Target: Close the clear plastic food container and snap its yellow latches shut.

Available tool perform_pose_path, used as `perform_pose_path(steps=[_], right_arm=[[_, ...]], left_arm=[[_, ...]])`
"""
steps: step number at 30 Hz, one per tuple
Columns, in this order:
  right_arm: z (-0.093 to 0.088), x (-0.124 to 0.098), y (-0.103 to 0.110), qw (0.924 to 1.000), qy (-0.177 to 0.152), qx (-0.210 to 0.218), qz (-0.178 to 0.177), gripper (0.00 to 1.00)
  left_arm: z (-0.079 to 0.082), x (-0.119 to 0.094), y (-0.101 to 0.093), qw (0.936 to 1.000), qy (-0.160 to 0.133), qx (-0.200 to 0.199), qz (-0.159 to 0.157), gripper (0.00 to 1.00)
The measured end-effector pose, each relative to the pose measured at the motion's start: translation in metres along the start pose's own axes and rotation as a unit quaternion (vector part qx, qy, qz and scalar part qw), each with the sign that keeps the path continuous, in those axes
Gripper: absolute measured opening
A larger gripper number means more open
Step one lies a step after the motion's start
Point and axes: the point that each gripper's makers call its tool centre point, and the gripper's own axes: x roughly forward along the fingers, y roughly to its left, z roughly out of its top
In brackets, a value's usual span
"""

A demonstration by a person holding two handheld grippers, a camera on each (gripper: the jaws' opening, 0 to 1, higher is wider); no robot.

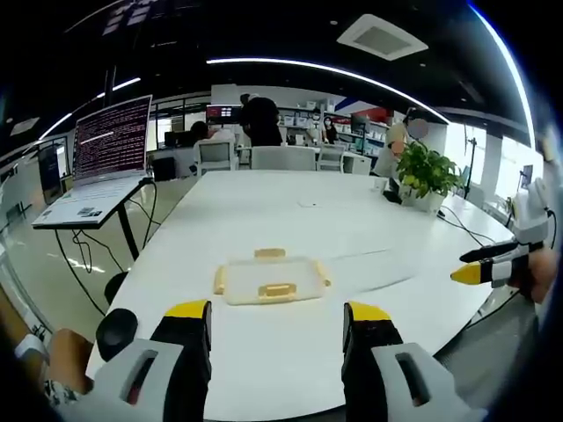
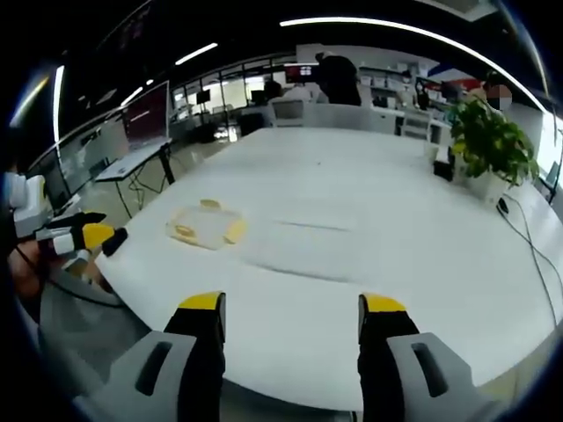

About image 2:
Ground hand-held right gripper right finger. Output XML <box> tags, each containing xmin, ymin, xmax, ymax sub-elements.
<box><xmin>356</xmin><ymin>293</ymin><xmax>498</xmax><ymax>422</ymax></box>

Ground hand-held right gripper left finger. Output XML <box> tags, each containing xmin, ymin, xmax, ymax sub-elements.
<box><xmin>74</xmin><ymin>290</ymin><xmax>228</xmax><ymax>422</ymax></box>

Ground white side desk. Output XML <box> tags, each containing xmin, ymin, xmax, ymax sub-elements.
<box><xmin>94</xmin><ymin>137</ymin><xmax>176</xmax><ymax>220</ymax></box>

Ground clear plastic box yellow clips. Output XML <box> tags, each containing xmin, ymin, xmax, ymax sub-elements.
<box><xmin>165</xmin><ymin>198</ymin><xmax>248</xmax><ymax>251</ymax></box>

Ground large display screen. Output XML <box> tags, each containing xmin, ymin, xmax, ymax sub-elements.
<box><xmin>121</xmin><ymin>80</ymin><xmax>172</xmax><ymax>154</ymax></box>

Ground white plant pot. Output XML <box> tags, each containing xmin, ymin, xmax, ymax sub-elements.
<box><xmin>464</xmin><ymin>169</ymin><xmax>508</xmax><ymax>204</ymax></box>

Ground short ceiling light strip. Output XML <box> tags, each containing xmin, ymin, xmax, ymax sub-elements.
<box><xmin>174</xmin><ymin>41</ymin><xmax>220</xmax><ymax>67</ymax></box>

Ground small black box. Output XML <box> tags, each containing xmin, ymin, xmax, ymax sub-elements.
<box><xmin>432</xmin><ymin>147</ymin><xmax>457</xmax><ymax>182</ymax></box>

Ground green leafy plant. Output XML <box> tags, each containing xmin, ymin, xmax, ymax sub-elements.
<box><xmin>448</xmin><ymin>97</ymin><xmax>541</xmax><ymax>189</ymax></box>

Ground shelf of white boxes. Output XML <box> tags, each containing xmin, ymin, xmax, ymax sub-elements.
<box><xmin>358</xmin><ymin>61</ymin><xmax>443</xmax><ymax>109</ymax></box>

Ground long ceiling light strip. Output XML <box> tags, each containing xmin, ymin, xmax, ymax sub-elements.
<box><xmin>279</xmin><ymin>17</ymin><xmax>553</xmax><ymax>112</ymax></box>

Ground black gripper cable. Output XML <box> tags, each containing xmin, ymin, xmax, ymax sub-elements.
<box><xmin>15</xmin><ymin>244</ymin><xmax>122</xmax><ymax>308</ymax></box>

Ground black cable on table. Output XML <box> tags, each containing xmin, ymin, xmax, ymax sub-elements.
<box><xmin>501</xmin><ymin>193</ymin><xmax>563</xmax><ymax>320</ymax></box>

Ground red wall monitor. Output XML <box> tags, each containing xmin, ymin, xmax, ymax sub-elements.
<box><xmin>284</xmin><ymin>63</ymin><xmax>319</xmax><ymax>84</ymax></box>

